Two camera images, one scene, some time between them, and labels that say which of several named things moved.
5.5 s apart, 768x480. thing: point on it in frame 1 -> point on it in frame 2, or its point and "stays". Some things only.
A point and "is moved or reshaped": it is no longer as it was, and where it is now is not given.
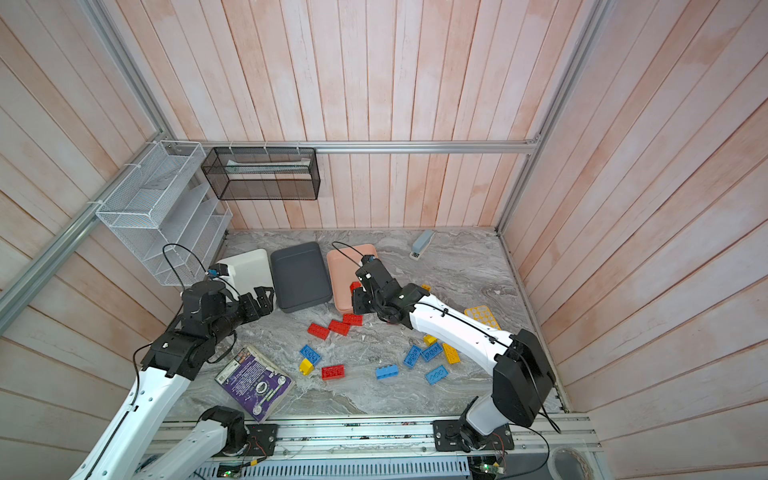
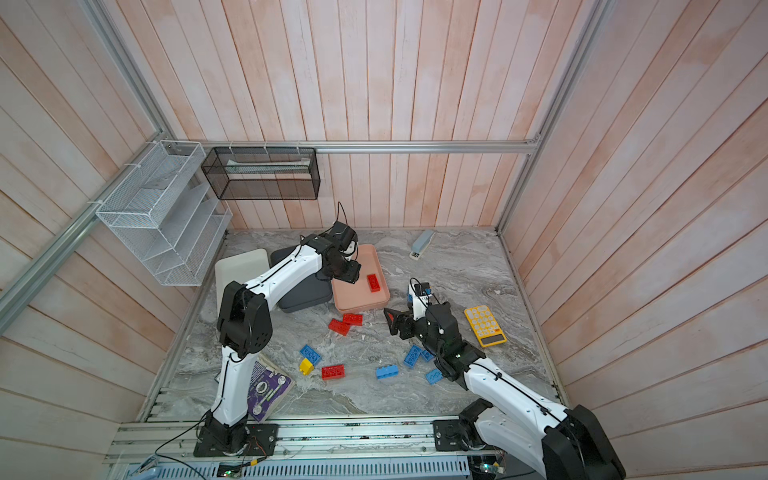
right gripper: x=359 y=306 -> x=403 y=317
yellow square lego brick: x=306 y=367 stays
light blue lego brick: x=385 y=372 stays
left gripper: x=266 y=304 -> x=351 y=275
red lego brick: x=353 y=319 stays
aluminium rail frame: x=550 y=439 stays
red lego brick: x=339 y=327 stays
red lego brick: x=318 y=331 is moved or reshaped
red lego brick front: x=335 y=371 stays
